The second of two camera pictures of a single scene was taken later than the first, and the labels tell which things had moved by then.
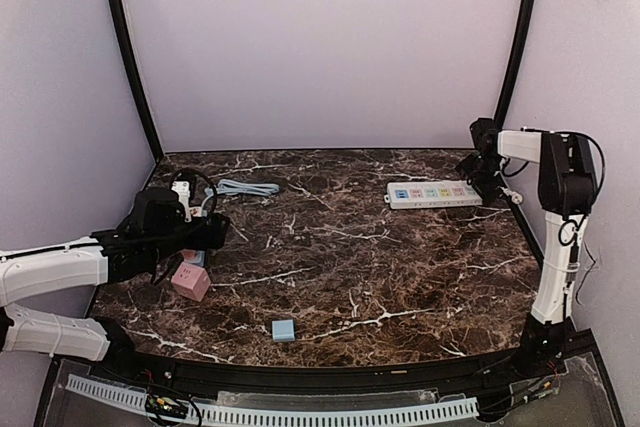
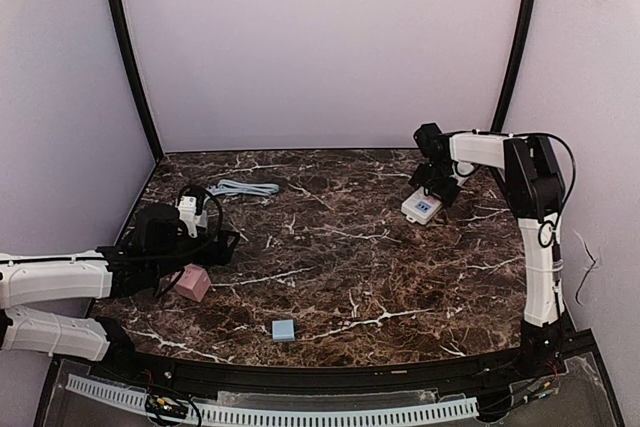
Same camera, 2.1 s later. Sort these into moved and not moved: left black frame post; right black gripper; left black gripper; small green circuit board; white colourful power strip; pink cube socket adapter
Moved: right black gripper; white colourful power strip; left black gripper
Not moved: pink cube socket adapter; left black frame post; small green circuit board
